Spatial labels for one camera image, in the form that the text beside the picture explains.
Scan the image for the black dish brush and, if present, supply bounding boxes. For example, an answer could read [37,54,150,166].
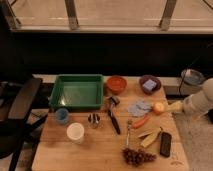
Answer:
[107,96,121,134]

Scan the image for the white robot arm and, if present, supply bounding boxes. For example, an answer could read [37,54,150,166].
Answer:
[165,78,213,118]

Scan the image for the green plastic tray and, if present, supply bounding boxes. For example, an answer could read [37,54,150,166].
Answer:
[49,74,104,110]

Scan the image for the apple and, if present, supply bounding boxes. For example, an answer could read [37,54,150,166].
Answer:
[152,102,165,115]

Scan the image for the black phone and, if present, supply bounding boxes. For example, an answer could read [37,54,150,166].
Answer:
[160,132,172,157]

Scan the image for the grey bowl on stand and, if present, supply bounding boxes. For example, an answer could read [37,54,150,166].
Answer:
[181,69,205,86]

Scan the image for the blue sponge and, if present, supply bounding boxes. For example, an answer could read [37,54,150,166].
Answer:
[142,79,157,92]

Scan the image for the blue crumpled cloth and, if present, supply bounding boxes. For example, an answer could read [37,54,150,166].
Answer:
[127,100,151,117]

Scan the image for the yellow banana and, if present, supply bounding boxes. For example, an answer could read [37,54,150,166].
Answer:
[139,127,162,148]

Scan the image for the purple bowl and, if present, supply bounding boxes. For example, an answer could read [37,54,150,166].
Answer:
[139,75,161,95]

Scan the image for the orange carrot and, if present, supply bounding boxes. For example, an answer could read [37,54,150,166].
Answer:
[132,115,151,129]

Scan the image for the orange bowl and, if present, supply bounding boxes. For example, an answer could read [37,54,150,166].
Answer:
[106,75,127,94]

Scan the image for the bunch of red grapes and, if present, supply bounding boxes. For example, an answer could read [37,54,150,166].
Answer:
[122,148,156,167]

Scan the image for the small metal cup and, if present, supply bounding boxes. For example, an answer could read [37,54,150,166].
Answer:
[88,113,100,129]

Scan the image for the white cup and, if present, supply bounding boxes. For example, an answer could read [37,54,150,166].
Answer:
[66,122,85,144]

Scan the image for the blue cup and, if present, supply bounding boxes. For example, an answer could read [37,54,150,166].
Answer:
[55,108,69,124]

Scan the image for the black office chair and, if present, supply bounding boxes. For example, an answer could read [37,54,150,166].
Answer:
[0,78,47,171]

